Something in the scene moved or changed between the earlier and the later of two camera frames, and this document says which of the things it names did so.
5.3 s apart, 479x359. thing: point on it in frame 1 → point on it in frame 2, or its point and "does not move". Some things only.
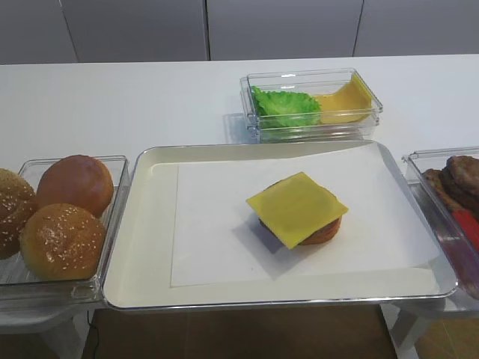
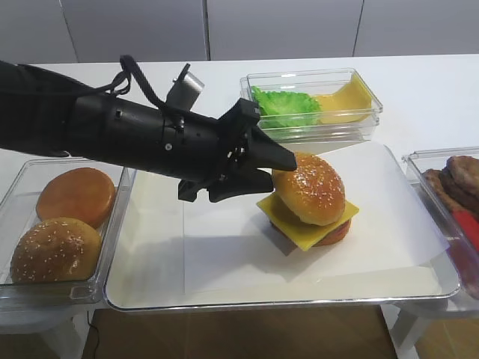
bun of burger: x=322 y=234 → x=335 y=235
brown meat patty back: x=433 y=179 does not move
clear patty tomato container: x=448 y=182 does not move
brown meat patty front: x=462 y=176 does not move
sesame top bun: x=17 y=200 → x=313 y=191
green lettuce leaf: x=285 y=108 does not move
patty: x=268 y=230 → x=284 y=224
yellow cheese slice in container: x=352 y=104 does not move
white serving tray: x=241 y=223 does not move
